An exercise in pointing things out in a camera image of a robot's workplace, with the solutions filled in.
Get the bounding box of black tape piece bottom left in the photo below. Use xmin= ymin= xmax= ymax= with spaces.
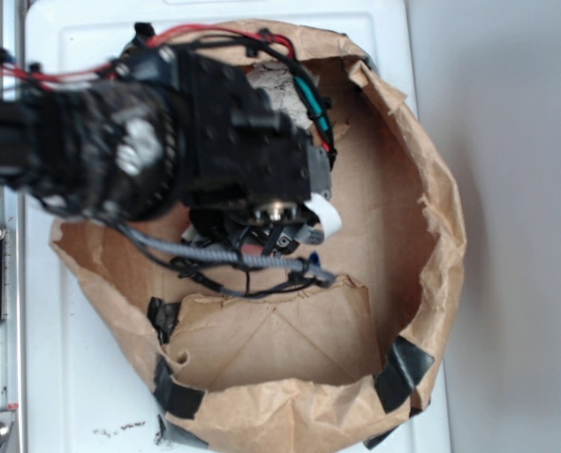
xmin=153 ymin=356 xmax=209 ymax=450

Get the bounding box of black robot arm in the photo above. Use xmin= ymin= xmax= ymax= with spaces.
xmin=0 ymin=43 xmax=341 ymax=253

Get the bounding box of crumpled white paper ball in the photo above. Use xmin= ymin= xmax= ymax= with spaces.
xmin=246 ymin=61 xmax=313 ymax=129

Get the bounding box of brown paper bag tray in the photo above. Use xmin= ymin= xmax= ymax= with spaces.
xmin=51 ymin=19 xmax=467 ymax=452

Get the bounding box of white gripper finger pad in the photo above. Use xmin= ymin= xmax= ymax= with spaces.
xmin=307 ymin=193 xmax=342 ymax=235

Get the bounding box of grey braided cable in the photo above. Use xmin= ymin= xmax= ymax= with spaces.
xmin=114 ymin=221 xmax=338 ymax=301

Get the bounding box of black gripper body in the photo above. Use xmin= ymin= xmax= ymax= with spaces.
xmin=171 ymin=46 xmax=332 ymax=250

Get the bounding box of black tape piece inner left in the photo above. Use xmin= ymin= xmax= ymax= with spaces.
xmin=147 ymin=297 xmax=181 ymax=344

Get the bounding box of black tape piece top left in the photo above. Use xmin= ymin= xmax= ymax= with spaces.
xmin=129 ymin=22 xmax=156 ymax=47

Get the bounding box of black tape piece bottom right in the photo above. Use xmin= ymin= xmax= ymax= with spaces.
xmin=364 ymin=337 xmax=436 ymax=450

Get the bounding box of black tape piece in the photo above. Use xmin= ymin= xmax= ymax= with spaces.
xmin=364 ymin=337 xmax=436 ymax=450
xmin=129 ymin=22 xmax=156 ymax=47
xmin=147 ymin=297 xmax=181 ymax=344
xmin=153 ymin=356 xmax=209 ymax=450

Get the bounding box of aluminium frame rail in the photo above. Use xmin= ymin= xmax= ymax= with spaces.
xmin=0 ymin=1 xmax=28 ymax=452

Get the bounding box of white plastic cutting board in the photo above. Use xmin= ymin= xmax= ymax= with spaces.
xmin=24 ymin=0 xmax=453 ymax=453

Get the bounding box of red and black wire bundle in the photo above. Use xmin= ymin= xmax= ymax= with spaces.
xmin=0 ymin=25 xmax=338 ymax=166

